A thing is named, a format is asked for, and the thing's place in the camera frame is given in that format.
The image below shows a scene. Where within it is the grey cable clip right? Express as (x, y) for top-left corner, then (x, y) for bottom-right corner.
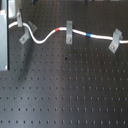
(109, 29), (123, 53)

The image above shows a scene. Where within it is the white cable with coloured marks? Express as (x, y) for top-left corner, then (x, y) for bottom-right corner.
(8, 21), (128, 45)

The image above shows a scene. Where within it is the grey cable clip middle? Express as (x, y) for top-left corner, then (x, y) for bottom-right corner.
(66, 21), (73, 45)

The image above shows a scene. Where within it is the grey metal block left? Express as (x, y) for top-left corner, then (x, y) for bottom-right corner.
(0, 9), (8, 71)

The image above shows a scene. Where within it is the grey cable clip far left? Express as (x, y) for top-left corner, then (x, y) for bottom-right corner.
(17, 9), (23, 27)

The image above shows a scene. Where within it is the grey cable clip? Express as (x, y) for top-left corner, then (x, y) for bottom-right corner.
(66, 21), (73, 45)
(19, 21), (37, 44)
(109, 29), (123, 53)
(17, 9), (23, 27)

